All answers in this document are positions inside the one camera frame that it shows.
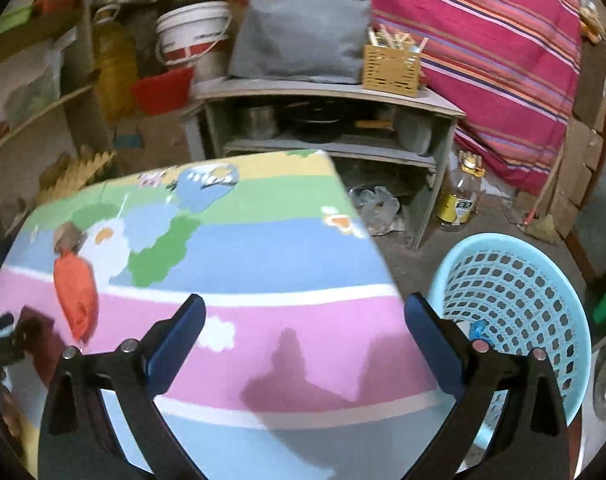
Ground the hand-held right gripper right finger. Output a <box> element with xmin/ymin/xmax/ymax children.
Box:
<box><xmin>404</xmin><ymin>292</ymin><xmax>568</xmax><ymax>480</ymax></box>

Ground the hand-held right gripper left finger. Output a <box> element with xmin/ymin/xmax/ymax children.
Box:
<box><xmin>37</xmin><ymin>294</ymin><xmax>207</xmax><ymax>480</ymax></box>

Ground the orange plastic wrapper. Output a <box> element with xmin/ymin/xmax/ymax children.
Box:
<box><xmin>53</xmin><ymin>252</ymin><xmax>100</xmax><ymax>343</ymax></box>

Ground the light blue plastic basket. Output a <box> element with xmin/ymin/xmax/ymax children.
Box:
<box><xmin>427</xmin><ymin>232</ymin><xmax>592</xmax><ymax>461</ymax></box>

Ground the colourful cartoon printed tablecloth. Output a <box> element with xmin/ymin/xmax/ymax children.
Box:
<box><xmin>0</xmin><ymin>149</ymin><xmax>456</xmax><ymax>480</ymax></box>

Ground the clear crumpled plastic bag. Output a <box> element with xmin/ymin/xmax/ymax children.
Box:
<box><xmin>348</xmin><ymin>185</ymin><xmax>408</xmax><ymax>237</ymax></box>

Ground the clear oil bottle yellow label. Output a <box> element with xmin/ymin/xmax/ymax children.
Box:
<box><xmin>437</xmin><ymin>152</ymin><xmax>486</xmax><ymax>232</ymax></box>

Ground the yellow egg carton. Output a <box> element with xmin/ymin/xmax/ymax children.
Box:
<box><xmin>35</xmin><ymin>149</ymin><xmax>116</xmax><ymax>206</ymax></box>

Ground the grey low shelf cabinet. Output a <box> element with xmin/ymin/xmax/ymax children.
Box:
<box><xmin>185</xmin><ymin>77</ymin><xmax>468</xmax><ymax>251</ymax></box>

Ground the wooden shelving unit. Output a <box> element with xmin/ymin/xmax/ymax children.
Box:
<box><xmin>0</xmin><ymin>0</ymin><xmax>114</xmax><ymax>201</ymax></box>

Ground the red plastic basket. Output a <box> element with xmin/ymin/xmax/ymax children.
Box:
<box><xmin>129</xmin><ymin>66</ymin><xmax>196</xmax><ymax>116</ymax></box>

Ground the large yellow oil jug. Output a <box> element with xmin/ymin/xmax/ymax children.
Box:
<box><xmin>92</xmin><ymin>7</ymin><xmax>140</xmax><ymax>121</ymax></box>

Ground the yellow chopstick holder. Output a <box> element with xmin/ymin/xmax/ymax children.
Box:
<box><xmin>361</xmin><ymin>27</ymin><xmax>428</xmax><ymax>98</ymax></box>

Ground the pink striped cloth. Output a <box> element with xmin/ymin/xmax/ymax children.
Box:
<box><xmin>225</xmin><ymin>0</ymin><xmax>584</xmax><ymax>196</ymax></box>

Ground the white plastic bucket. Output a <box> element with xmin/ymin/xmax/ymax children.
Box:
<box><xmin>155</xmin><ymin>1</ymin><xmax>232</xmax><ymax>68</ymax></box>

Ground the grey fabric cover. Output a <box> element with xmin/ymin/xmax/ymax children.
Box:
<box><xmin>228</xmin><ymin>0</ymin><xmax>374</xmax><ymax>85</ymax></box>

